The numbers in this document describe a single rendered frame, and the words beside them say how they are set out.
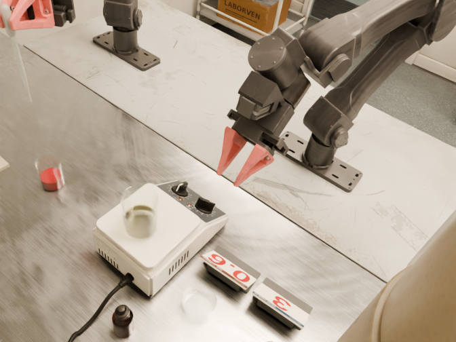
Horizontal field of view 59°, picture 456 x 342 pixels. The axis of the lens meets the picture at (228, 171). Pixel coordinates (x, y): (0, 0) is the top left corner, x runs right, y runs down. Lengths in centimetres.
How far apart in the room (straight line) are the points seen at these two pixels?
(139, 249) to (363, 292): 39
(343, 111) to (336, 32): 18
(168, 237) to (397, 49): 52
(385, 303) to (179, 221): 49
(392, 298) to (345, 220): 66
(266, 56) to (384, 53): 29
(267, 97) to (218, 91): 50
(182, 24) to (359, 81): 69
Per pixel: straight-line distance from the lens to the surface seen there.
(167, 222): 64
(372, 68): 81
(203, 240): 69
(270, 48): 59
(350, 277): 76
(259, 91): 56
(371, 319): 18
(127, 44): 113
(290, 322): 66
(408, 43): 82
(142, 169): 83
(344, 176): 90
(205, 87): 106
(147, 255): 61
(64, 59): 116
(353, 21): 70
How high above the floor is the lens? 151
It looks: 46 degrees down
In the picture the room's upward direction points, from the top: 11 degrees clockwise
